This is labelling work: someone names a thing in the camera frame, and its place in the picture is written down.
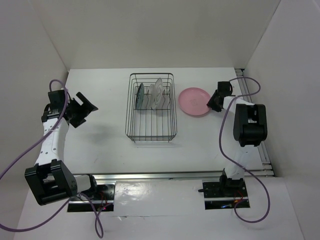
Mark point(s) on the pink plastic plate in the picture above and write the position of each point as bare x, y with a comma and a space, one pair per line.
193, 101

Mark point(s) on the aluminium front rail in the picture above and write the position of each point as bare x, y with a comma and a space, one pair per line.
157, 176

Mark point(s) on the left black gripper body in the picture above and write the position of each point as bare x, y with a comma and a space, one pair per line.
77, 111

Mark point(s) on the dark wire dish rack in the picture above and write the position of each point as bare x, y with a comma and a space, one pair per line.
147, 125

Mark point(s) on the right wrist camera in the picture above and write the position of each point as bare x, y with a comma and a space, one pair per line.
224, 88

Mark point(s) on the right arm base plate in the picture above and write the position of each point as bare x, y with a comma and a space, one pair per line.
217, 198

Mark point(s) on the white plate dark rim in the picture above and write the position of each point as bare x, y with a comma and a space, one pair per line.
157, 93

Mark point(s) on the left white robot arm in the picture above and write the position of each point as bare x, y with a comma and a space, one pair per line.
49, 179

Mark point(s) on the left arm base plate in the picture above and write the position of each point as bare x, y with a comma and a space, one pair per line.
102, 200

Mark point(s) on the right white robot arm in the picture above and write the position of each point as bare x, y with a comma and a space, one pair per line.
249, 130

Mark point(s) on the blue floral green plate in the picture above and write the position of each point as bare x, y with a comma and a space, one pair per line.
140, 96

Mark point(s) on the clear glass plate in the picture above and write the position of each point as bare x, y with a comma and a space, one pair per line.
150, 97

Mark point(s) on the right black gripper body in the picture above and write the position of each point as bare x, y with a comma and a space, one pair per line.
216, 107

